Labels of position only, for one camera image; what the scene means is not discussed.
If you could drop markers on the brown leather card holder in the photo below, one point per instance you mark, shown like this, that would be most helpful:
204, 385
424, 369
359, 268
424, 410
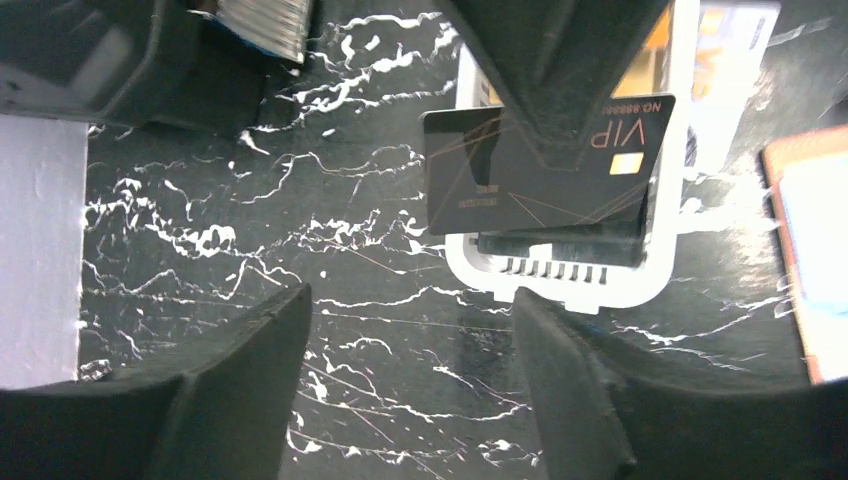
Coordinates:
807, 175

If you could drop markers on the black credit card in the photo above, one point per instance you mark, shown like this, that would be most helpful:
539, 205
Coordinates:
482, 175

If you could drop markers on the orange credit card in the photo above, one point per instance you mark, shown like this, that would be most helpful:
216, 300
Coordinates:
646, 60

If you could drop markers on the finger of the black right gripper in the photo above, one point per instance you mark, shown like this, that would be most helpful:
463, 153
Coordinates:
560, 139

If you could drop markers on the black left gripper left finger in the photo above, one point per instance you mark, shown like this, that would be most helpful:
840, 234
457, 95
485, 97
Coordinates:
215, 407

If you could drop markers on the white plastic basket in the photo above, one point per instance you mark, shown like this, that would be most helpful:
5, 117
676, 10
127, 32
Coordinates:
587, 287

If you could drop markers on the black red toolbox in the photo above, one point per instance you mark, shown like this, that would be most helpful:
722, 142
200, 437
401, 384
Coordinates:
197, 65

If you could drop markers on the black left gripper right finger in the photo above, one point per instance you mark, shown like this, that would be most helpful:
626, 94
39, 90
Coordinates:
606, 408

